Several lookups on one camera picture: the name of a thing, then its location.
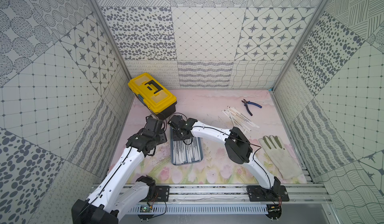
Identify blue grey storage tray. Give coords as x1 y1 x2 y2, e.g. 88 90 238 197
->
169 126 204 166

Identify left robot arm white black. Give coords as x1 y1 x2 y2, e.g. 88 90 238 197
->
71 115 167 224

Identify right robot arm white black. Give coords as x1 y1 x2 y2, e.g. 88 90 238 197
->
168 115 281 196

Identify pile of wrapped straws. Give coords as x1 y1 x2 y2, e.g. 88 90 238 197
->
222 106 260 133

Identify yellow black toolbox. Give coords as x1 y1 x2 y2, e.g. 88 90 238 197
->
128 73 177 120

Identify pink floral table mat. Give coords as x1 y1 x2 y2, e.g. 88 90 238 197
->
128 89 296 184

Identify white work glove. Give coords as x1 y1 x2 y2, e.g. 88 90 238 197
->
259 135 302 180

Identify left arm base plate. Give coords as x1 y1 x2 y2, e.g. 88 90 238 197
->
146 186 171 202

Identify aluminium rail frame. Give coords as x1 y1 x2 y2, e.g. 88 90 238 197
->
159 184 332 204

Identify blue handled pliers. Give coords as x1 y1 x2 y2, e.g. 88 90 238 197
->
242 99 262 116

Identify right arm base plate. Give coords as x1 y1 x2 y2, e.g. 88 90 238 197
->
246 186 290 202

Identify white slotted cable duct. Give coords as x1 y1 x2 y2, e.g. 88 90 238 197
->
127 204 268 215

